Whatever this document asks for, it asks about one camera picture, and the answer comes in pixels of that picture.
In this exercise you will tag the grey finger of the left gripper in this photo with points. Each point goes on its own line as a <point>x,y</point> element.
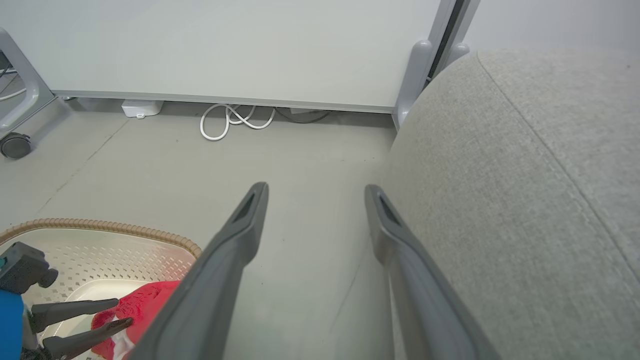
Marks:
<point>75,309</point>
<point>85,337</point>

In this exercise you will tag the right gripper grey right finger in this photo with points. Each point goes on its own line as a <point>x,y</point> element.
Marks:
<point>415,280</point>

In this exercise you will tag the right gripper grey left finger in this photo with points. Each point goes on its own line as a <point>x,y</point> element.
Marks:
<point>220,270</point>

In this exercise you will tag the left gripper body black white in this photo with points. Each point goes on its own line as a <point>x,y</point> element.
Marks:
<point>31,345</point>

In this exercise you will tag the red cloth garment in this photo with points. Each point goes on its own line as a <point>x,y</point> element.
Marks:
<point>145,305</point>

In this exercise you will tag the grey fabric sofa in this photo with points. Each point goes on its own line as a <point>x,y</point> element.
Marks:
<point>525,200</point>

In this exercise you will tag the beige plastic laundry basket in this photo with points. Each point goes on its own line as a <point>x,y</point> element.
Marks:
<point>125,250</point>

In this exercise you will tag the black caster wheel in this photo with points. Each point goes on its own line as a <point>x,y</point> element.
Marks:
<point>15,146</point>

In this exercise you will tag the white power adapter box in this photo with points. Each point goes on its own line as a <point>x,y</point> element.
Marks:
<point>141,107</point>

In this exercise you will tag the grey partition foot with caster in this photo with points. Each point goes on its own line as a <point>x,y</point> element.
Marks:
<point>27,95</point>

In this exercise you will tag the wide white partition panel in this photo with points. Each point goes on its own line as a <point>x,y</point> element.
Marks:
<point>225,45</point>

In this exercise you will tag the small grey partition foot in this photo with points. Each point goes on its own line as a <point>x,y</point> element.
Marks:
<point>456,52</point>

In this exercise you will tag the narrow white partition panel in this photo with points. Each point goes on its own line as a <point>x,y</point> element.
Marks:
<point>550,22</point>

